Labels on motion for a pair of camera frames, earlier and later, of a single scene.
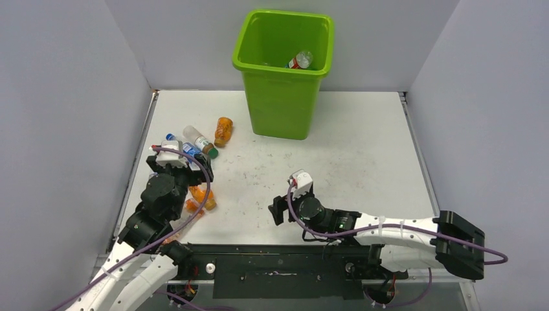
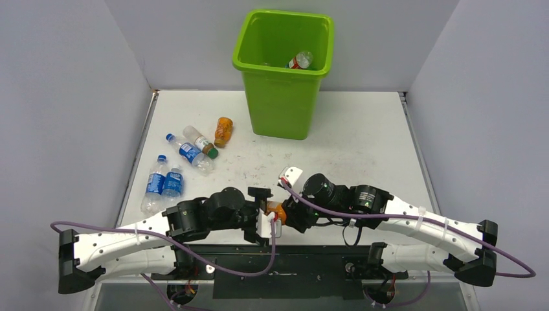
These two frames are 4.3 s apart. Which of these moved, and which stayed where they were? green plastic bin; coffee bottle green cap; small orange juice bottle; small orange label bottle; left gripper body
Moved: small orange label bottle; left gripper body
Stayed: green plastic bin; coffee bottle green cap; small orange juice bottle
